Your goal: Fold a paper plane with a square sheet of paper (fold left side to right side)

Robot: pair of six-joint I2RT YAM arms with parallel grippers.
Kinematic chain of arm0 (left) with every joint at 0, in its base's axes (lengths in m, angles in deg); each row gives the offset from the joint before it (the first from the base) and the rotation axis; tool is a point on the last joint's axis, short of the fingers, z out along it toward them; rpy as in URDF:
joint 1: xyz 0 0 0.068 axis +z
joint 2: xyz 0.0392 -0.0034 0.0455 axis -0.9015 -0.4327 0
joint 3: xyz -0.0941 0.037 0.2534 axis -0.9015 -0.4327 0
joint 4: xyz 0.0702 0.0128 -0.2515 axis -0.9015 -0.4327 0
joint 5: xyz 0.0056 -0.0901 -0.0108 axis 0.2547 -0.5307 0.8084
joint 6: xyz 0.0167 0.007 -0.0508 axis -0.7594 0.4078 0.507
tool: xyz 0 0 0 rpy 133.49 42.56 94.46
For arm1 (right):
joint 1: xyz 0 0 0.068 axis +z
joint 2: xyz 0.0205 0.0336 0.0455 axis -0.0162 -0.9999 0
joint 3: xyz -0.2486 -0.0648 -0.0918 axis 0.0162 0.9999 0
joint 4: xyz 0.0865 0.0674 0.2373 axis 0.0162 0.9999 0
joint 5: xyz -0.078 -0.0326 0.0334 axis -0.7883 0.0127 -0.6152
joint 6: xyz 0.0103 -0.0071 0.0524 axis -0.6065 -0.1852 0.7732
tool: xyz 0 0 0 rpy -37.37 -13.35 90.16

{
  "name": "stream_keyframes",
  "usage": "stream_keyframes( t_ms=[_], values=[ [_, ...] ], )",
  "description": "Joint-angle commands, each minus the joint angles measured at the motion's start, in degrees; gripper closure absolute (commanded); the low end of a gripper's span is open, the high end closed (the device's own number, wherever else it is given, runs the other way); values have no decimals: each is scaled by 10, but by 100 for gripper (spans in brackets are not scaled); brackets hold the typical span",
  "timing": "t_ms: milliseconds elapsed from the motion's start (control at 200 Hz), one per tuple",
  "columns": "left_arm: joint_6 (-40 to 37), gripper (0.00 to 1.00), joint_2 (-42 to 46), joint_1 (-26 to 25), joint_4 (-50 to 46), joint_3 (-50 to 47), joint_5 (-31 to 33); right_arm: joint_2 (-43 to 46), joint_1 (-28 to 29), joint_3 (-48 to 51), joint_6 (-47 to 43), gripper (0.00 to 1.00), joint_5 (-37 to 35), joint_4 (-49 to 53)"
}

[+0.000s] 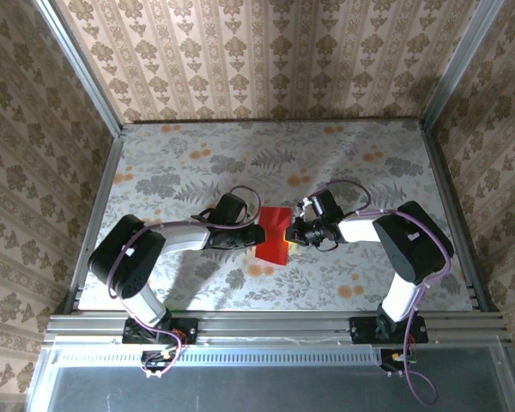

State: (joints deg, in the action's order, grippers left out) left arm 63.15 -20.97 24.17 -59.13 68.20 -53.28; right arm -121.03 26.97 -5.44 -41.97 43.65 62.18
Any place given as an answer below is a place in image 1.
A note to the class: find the black yellow power connector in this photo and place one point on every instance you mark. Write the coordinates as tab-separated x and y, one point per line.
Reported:
154	362
388	365

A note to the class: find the grey metal sheet panel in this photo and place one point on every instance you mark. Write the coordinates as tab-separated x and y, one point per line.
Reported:
262	390

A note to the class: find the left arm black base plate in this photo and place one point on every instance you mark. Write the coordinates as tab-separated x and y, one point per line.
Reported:
189	332

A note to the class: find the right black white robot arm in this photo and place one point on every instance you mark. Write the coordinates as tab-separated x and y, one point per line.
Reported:
412	240

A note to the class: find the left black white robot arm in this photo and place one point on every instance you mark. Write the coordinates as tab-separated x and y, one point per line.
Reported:
124	262

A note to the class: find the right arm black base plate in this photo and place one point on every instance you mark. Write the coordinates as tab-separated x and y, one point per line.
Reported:
360	332

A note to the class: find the aluminium table side rail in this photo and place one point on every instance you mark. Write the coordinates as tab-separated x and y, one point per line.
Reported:
452	206
94	214

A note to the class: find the aluminium frame post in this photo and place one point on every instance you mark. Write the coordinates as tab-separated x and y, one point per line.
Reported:
79	64
459	64

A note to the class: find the floral table covering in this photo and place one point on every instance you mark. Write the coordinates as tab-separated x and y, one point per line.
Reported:
240	146

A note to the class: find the aluminium mounting rail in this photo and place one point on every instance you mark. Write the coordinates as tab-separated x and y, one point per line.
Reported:
274	326

